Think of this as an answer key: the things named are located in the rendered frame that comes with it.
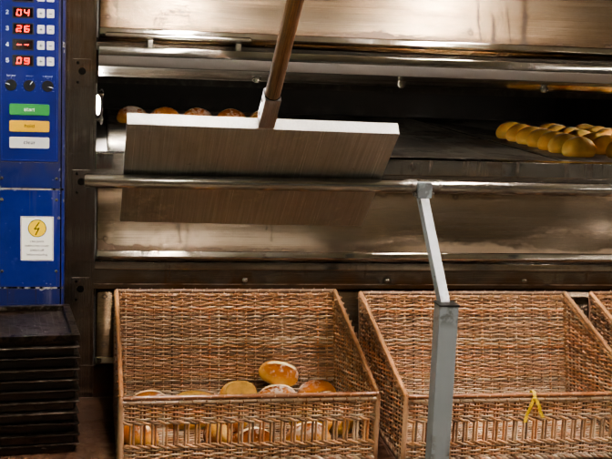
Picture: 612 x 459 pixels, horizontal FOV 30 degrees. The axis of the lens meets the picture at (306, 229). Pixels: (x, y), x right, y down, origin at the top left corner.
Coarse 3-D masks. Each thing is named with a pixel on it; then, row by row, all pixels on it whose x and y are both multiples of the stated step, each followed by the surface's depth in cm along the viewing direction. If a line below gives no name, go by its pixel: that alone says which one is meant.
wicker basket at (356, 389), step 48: (144, 336) 275; (192, 336) 277; (240, 336) 279; (288, 336) 282; (336, 336) 282; (144, 384) 274; (192, 384) 276; (336, 384) 282; (144, 432) 234; (192, 432) 254; (336, 432) 242
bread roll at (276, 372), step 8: (272, 360) 275; (280, 360) 275; (264, 368) 274; (272, 368) 273; (280, 368) 274; (288, 368) 274; (264, 376) 274; (272, 376) 273; (280, 376) 273; (288, 376) 274; (296, 376) 276; (288, 384) 275
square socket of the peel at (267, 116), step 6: (264, 90) 221; (264, 96) 221; (264, 102) 221; (270, 102) 221; (276, 102) 221; (264, 108) 222; (270, 108) 222; (276, 108) 222; (258, 114) 228; (264, 114) 224; (270, 114) 224; (276, 114) 224; (258, 120) 228; (264, 120) 225; (270, 120) 226; (264, 126) 227; (270, 126) 227
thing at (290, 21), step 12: (288, 0) 198; (300, 0) 197; (288, 12) 200; (300, 12) 200; (288, 24) 202; (288, 36) 205; (276, 48) 209; (288, 48) 208; (276, 60) 211; (288, 60) 211; (276, 72) 213; (276, 84) 216; (276, 96) 219
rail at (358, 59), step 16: (112, 48) 252; (128, 48) 253; (144, 48) 254; (160, 48) 254; (176, 48) 255; (352, 64) 263; (368, 64) 263; (384, 64) 264; (400, 64) 264; (416, 64) 265; (432, 64) 266; (448, 64) 266; (464, 64) 267; (480, 64) 268; (496, 64) 268; (512, 64) 269; (528, 64) 270; (544, 64) 270; (560, 64) 271
